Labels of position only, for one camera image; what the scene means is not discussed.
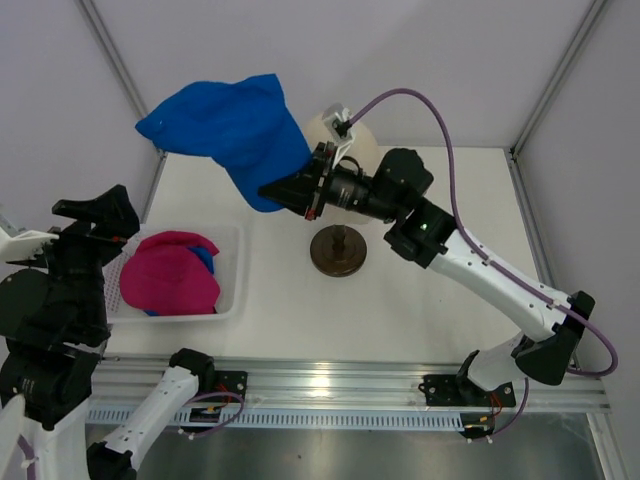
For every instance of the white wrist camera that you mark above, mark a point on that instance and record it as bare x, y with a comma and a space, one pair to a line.
19, 244
337, 119

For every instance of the aluminium mounting rail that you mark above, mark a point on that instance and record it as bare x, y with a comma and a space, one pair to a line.
334, 385

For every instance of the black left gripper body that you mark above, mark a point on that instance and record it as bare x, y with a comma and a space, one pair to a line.
80, 256

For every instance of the aluminium corner profile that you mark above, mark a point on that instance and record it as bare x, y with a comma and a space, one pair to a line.
104, 39
563, 68

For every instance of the left aluminium corner profile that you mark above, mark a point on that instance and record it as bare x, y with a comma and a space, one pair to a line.
104, 39

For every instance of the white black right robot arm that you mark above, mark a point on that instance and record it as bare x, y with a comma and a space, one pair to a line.
551, 322

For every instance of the pink cap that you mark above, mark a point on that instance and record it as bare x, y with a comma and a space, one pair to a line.
163, 278

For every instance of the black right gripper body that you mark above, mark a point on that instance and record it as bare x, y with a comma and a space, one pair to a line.
345, 187

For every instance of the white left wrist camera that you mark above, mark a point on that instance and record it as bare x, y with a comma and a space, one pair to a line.
19, 244

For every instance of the dark brown round stand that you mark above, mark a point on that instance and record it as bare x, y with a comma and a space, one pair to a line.
338, 251

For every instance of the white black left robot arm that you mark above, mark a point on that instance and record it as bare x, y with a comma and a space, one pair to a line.
53, 389

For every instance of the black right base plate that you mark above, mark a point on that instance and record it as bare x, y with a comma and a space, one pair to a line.
446, 390

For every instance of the blue cap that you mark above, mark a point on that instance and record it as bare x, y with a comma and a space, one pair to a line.
244, 127
205, 257

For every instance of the cream mannequin head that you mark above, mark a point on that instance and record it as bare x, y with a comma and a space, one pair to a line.
365, 150

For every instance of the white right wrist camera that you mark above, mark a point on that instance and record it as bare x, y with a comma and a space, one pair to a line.
337, 119

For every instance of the white slotted cable duct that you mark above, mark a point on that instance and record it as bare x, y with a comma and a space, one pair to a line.
296, 419

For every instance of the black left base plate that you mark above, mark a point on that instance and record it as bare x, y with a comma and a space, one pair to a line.
231, 383

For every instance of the right aluminium corner profile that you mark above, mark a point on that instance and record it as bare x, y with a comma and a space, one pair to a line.
563, 68

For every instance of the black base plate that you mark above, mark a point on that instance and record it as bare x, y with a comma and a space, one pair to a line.
446, 390
231, 383

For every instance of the white plastic basket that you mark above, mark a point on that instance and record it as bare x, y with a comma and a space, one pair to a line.
229, 271

